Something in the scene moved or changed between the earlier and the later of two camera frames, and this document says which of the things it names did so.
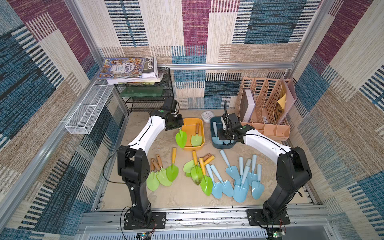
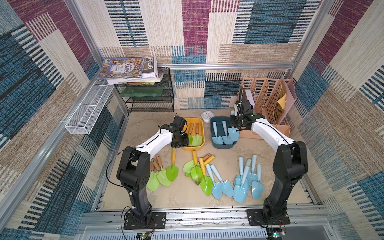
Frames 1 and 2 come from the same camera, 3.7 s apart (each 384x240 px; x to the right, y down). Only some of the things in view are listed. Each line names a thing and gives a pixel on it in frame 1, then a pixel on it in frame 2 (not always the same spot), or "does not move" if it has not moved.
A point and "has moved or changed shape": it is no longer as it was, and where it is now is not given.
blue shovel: [258, 188] does not move
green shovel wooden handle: [152, 180] does not move
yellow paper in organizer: [282, 101] does not move
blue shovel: [226, 187] does not move
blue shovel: [253, 176] does not move
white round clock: [206, 116] does not move
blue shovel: [232, 170] has moved or changed shape
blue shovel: [216, 139] does not move
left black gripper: [180, 123] to [185, 143]
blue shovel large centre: [240, 193] does not move
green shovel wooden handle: [181, 138] has moved or changed shape
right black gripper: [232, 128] to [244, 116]
